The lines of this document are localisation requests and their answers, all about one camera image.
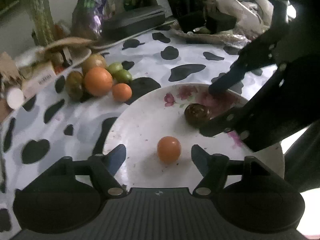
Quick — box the cow print tablecloth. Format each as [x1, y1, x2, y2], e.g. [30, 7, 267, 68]
[1, 30, 237, 239]

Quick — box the brown mango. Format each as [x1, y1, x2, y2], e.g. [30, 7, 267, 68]
[81, 54, 107, 75]
[66, 71, 84, 101]

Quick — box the dark passion fruit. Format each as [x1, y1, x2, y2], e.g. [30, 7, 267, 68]
[184, 103, 212, 128]

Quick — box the small orange tangerine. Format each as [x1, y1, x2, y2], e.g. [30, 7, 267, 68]
[157, 136, 181, 164]

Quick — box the white oval tray left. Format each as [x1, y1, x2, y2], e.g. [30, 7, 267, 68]
[0, 47, 93, 120]

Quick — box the purple foil snack bag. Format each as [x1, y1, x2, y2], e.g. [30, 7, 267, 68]
[71, 0, 107, 40]

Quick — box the white pill bottle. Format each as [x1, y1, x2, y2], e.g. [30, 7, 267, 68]
[6, 87, 24, 110]

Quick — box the green lime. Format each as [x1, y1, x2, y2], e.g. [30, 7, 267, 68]
[106, 62, 123, 76]
[114, 69, 132, 83]

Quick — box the yellow white medicine box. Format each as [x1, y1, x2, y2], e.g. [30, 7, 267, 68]
[22, 61, 56, 99]

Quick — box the large orange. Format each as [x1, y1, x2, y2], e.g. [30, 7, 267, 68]
[84, 67, 113, 97]

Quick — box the black zip case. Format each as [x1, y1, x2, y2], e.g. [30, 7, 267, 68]
[101, 5, 166, 41]

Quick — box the white floral plate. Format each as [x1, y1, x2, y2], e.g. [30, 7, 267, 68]
[103, 83, 285, 190]

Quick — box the brown paper envelope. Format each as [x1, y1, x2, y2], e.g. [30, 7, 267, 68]
[39, 36, 98, 53]

